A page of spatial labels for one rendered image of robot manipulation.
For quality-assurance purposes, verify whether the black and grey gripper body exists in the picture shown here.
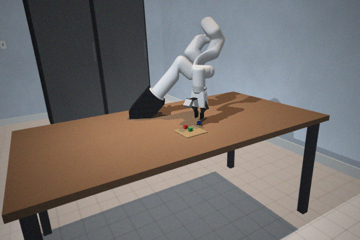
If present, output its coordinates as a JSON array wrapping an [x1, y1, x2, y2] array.
[[191, 90, 208, 108]]

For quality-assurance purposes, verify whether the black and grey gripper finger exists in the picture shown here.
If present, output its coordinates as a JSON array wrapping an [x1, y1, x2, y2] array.
[[200, 102, 209, 119], [191, 106, 199, 118]]

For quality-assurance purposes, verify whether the beige flat mat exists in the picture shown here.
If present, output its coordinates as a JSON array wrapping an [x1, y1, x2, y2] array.
[[174, 125, 208, 138]]

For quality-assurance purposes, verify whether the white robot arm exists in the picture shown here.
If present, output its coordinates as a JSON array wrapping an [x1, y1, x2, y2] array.
[[149, 16, 225, 101]]

